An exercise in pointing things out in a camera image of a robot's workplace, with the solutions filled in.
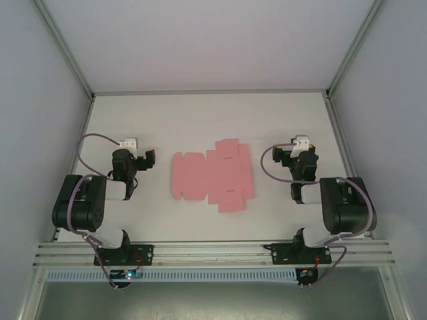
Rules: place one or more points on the pink paper box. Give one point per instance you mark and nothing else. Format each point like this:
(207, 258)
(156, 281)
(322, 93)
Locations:
(213, 176)

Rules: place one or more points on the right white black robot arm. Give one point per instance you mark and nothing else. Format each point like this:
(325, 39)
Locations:
(347, 213)

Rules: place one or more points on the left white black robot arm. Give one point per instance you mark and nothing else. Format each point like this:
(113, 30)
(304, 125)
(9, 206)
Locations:
(80, 206)

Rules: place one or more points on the small circuit board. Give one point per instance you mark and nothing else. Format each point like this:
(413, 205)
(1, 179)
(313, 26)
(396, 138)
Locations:
(306, 274)

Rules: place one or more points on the circuit board with green light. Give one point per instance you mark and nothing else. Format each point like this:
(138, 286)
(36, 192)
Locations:
(128, 274)

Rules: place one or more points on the grey metal sheet panel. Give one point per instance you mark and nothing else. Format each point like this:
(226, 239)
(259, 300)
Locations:
(213, 301)

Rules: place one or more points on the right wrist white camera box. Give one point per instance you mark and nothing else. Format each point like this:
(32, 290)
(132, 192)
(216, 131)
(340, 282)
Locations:
(300, 143)

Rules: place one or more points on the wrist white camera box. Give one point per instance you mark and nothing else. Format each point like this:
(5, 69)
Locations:
(300, 143)
(128, 144)

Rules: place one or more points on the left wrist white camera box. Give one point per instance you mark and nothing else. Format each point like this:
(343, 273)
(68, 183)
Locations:
(128, 144)

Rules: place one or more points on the aluminium table side rail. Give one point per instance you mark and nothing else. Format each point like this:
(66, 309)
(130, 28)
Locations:
(340, 140)
(71, 186)

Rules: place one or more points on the aluminium frame crossbar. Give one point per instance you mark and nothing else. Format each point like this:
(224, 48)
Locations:
(210, 92)

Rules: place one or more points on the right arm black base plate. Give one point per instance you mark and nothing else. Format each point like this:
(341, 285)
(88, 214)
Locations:
(283, 255)

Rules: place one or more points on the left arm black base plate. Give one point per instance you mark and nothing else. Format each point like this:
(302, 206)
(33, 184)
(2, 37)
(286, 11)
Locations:
(140, 255)

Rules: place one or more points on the aluminium frame post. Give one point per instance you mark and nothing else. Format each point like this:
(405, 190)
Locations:
(355, 46)
(63, 46)

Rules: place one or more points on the aluminium mounting rail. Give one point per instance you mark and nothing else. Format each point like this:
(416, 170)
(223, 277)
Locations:
(213, 255)

